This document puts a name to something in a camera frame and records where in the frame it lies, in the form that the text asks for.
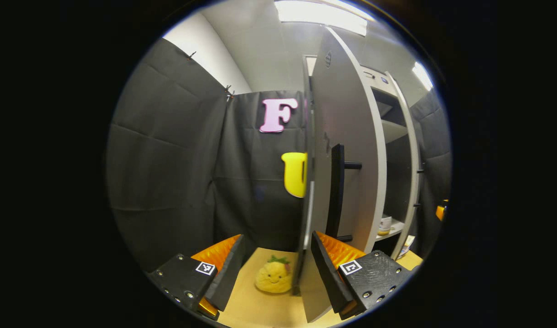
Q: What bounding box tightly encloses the grey cabinet drawer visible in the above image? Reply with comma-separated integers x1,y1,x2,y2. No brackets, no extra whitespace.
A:
361,66,391,89

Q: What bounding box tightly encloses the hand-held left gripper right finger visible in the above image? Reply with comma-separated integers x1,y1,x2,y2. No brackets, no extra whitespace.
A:
310,231,411,320

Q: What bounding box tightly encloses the yellow plush toy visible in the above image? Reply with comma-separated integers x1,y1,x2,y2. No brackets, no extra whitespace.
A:
254,255,293,294

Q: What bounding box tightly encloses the large ceiling light panel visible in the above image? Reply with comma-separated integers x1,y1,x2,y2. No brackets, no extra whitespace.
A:
274,0,375,37

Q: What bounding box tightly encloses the small ceiling light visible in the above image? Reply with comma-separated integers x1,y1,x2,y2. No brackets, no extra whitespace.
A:
412,61,434,92

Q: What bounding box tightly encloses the black door bar handle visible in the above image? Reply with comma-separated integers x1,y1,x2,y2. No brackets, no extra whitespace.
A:
414,163,426,208
325,143,363,243

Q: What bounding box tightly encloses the grey shoe cabinet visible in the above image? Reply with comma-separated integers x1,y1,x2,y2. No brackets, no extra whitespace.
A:
301,55,411,258

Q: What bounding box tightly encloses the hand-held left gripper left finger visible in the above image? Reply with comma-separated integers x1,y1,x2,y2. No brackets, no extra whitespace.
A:
149,235,246,321

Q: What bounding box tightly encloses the grey shoe cabinet door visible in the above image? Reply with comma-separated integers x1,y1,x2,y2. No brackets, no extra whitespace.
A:
384,71,421,260
299,26,388,324

